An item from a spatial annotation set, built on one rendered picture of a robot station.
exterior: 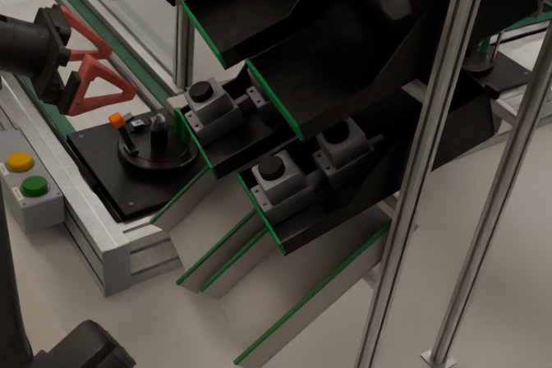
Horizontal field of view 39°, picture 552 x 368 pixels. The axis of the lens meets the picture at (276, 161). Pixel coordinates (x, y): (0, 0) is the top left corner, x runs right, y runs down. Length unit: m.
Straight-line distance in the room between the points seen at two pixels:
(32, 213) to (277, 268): 0.44
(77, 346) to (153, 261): 0.53
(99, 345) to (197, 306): 0.53
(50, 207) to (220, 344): 0.35
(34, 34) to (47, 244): 0.58
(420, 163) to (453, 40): 0.15
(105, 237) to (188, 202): 0.15
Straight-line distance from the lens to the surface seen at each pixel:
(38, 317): 1.25
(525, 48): 2.02
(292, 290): 1.01
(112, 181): 1.30
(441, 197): 1.53
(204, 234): 1.12
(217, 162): 0.98
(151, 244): 1.24
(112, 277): 1.24
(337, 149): 0.86
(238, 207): 1.10
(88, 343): 0.74
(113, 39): 1.73
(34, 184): 1.30
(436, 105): 0.78
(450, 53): 0.76
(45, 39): 0.85
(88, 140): 1.39
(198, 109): 0.97
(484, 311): 1.34
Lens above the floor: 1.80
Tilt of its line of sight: 38 degrees down
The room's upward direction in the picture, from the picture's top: 7 degrees clockwise
